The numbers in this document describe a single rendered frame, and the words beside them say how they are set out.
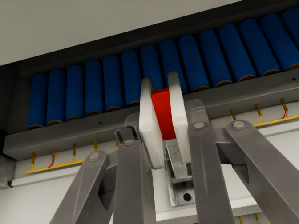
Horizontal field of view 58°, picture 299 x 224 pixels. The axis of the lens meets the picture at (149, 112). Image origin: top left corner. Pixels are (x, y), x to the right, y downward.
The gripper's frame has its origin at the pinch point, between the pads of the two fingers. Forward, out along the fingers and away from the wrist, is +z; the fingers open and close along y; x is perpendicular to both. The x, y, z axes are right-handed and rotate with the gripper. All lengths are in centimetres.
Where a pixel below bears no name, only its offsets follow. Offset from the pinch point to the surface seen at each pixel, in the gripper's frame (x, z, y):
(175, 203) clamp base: -6.8, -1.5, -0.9
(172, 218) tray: -8.4, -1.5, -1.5
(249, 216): -23.7, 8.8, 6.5
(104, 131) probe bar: -2.7, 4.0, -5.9
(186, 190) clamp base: -7.2, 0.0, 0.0
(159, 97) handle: 1.4, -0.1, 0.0
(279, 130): -5.3, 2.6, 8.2
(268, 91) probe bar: -2.4, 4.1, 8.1
